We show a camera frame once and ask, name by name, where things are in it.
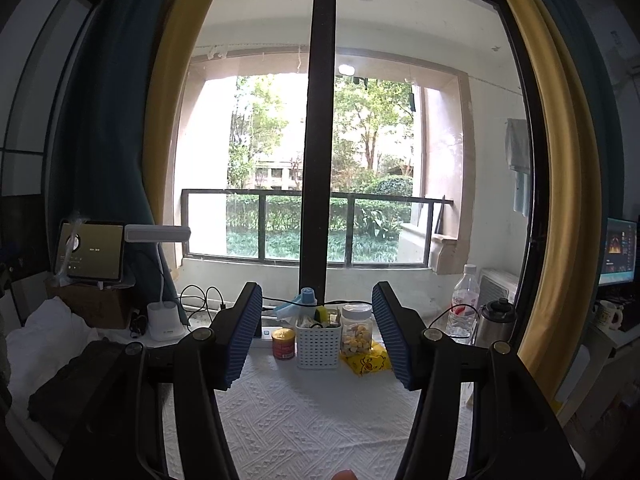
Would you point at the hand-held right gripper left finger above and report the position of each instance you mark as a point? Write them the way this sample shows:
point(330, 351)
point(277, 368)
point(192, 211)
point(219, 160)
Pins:
point(242, 340)

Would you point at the white air conditioner unit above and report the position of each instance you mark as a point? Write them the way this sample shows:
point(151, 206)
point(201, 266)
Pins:
point(500, 285)

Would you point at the white desk lamp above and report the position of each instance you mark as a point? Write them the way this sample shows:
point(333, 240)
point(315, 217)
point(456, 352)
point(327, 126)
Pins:
point(167, 322)

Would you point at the white perforated plastic basket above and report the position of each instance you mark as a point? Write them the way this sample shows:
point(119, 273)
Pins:
point(317, 347)

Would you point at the clear snack jar white lid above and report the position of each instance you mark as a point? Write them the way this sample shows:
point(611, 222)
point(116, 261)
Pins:
point(356, 340)

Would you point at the white textured tablecloth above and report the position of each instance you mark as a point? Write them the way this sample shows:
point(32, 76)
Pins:
point(310, 420)

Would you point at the black window frame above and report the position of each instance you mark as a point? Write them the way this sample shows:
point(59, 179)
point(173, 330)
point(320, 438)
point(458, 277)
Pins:
point(317, 110)

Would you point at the black balcony railing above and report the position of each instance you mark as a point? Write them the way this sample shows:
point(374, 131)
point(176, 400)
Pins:
point(225, 191)

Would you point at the white power strip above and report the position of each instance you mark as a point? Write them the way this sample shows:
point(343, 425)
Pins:
point(265, 332)

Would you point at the person's right hand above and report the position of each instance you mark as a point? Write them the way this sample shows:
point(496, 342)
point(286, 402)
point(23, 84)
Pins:
point(346, 475)

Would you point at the yellow curtain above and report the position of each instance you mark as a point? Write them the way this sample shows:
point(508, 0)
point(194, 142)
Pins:
point(570, 160)
point(160, 110)

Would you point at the cardboard box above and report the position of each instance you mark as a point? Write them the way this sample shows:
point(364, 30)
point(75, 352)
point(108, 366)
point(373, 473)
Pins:
point(90, 305)

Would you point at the computer monitor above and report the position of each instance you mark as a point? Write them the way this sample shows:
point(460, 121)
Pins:
point(620, 250)

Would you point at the stainless steel kettle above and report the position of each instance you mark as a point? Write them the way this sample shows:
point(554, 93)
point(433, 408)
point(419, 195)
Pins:
point(495, 327)

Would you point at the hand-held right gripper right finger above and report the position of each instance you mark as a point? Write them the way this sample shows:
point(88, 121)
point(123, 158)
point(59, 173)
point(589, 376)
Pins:
point(392, 345)

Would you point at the white cloth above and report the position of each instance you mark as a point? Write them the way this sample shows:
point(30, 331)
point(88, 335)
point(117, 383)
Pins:
point(45, 330)

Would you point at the clear water bottle red label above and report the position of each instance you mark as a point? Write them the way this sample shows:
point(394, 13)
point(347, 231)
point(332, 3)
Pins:
point(462, 310)

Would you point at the red tin can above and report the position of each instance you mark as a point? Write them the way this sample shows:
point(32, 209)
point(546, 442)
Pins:
point(283, 345)

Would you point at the blue cup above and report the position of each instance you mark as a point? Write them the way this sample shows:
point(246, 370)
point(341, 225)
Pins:
point(307, 296)

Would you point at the white mug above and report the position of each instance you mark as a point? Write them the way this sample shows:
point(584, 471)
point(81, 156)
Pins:
point(606, 316)

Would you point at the teal curtain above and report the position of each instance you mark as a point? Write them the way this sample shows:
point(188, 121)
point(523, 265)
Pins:
point(100, 135)
point(595, 85)

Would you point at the tablet with dark screen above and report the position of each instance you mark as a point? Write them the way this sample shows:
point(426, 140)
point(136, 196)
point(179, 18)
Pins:
point(92, 250)

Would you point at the grey spotted fleece garment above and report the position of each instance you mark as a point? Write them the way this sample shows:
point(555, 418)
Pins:
point(75, 385)

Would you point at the yellow duck print bag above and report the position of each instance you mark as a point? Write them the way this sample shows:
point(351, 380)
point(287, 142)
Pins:
point(367, 362)

